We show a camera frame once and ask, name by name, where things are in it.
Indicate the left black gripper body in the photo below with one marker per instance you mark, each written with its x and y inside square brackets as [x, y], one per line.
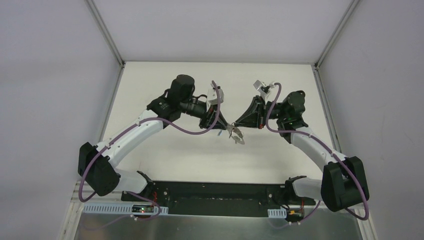
[208, 117]

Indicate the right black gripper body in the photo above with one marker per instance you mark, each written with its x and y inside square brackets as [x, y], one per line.
[260, 113]

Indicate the keyring with coloured key tags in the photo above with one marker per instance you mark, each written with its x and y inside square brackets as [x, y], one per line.
[235, 134]

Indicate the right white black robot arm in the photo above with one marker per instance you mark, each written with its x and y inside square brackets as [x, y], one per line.
[343, 183]

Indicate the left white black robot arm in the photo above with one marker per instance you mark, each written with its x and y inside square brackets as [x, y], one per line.
[98, 163]

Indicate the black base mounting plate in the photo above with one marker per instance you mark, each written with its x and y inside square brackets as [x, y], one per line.
[222, 199]

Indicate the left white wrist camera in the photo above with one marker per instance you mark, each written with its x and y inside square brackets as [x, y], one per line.
[213, 96]

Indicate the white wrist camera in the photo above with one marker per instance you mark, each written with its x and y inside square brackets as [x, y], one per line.
[213, 96]
[263, 89]

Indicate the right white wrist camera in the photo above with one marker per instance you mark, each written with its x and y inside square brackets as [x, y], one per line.
[263, 89]

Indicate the right white cable duct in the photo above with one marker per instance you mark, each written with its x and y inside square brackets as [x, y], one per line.
[278, 213]

